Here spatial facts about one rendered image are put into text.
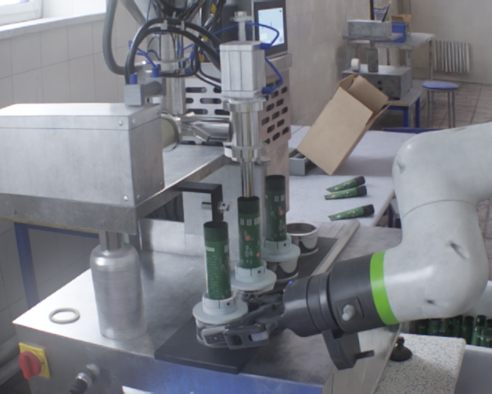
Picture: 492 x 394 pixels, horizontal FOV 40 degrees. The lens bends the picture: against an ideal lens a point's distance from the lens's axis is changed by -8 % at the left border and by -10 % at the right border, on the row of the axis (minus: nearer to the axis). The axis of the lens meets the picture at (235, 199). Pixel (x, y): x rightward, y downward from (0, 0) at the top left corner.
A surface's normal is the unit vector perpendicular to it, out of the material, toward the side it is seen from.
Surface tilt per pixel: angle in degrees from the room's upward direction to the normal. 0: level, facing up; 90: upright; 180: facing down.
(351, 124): 90
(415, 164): 63
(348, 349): 70
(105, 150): 90
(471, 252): 44
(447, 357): 0
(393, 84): 90
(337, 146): 90
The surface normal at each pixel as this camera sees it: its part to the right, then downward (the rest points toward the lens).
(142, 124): 0.92, 0.08
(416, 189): -0.71, -0.24
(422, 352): -0.04, -0.95
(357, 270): -0.50, -0.61
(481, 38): -0.38, 0.29
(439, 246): -0.39, -0.50
